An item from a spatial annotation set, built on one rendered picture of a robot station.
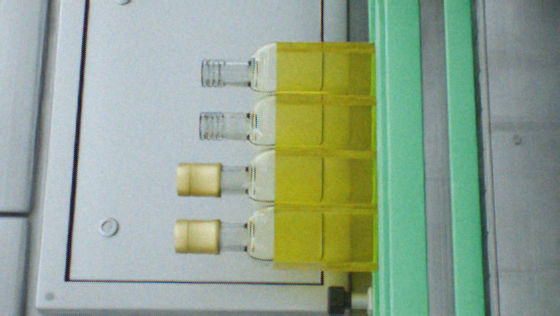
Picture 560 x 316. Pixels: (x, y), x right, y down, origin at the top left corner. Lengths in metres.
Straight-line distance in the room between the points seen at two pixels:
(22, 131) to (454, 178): 0.53
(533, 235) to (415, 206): 0.10
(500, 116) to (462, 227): 0.10
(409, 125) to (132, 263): 0.38
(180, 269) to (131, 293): 0.06
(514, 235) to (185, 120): 0.46
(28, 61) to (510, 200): 0.62
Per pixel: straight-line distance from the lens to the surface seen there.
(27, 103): 1.35
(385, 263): 1.08
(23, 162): 1.33
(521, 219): 1.01
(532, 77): 1.06
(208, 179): 1.14
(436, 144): 1.04
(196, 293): 1.25
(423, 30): 1.08
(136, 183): 1.30
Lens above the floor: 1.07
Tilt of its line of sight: level
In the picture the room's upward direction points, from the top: 89 degrees counter-clockwise
